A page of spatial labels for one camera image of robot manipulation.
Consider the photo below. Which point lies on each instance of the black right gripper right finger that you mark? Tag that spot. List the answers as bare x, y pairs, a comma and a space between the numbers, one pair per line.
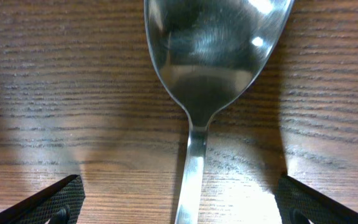
300, 204

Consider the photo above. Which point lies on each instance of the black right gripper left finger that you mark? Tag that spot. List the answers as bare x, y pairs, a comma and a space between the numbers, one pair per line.
61, 202

